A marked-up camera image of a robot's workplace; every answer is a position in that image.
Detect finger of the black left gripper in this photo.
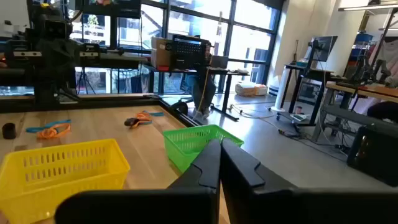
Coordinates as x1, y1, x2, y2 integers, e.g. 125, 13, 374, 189
79, 43, 147, 70
0, 40, 39, 68

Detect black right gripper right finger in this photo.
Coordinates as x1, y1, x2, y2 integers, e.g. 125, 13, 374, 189
220, 138, 398, 224

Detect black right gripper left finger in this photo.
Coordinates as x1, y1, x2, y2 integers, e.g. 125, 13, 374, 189
55, 139, 222, 224

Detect orange rubber band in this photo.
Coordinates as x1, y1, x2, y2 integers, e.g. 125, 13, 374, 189
36, 123, 72, 140
130, 111, 153, 129

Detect black rubber band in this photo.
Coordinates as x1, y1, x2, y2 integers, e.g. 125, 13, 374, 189
123, 117, 141, 128
1, 122, 17, 140

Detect blue rubber band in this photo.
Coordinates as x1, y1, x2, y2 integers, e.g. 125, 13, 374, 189
136, 110, 165, 126
25, 119, 72, 134

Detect black tripod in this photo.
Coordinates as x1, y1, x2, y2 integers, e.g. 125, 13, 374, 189
75, 66, 97, 95

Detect brown cardboard box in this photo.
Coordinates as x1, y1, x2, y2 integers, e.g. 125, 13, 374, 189
150, 36, 174, 70

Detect green plastic basket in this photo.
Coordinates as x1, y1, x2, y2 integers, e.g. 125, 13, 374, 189
162, 124, 245, 174

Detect black perforated computer case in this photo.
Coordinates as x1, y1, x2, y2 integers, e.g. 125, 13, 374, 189
172, 34, 210, 71

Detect grey laptop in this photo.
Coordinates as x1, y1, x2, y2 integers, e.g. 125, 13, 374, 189
209, 55, 230, 70

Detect black office desk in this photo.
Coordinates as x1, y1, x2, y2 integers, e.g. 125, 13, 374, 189
144, 65, 251, 123

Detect tan padded parcel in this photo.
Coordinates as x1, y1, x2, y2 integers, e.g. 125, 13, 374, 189
234, 82, 269, 98

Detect white cylinder appliance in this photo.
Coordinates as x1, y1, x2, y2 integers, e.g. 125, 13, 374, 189
269, 66, 290, 113

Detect yellow plastic basket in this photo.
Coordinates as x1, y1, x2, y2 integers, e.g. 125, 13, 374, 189
0, 138, 131, 224

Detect black equipment case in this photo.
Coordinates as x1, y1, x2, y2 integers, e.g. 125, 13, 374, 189
346, 123, 398, 187

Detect wooden workbench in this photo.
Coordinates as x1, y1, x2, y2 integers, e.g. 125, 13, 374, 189
312, 80, 398, 142

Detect long ceiling light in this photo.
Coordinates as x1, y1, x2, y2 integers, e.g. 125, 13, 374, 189
338, 2, 398, 12

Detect black aluminium table frame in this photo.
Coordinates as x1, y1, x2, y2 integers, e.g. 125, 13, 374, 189
0, 93, 203, 128

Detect black floor cables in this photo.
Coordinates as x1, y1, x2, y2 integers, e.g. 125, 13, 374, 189
229, 103, 352, 156

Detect tan floor cable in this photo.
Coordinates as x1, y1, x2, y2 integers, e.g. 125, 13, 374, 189
192, 67, 210, 121

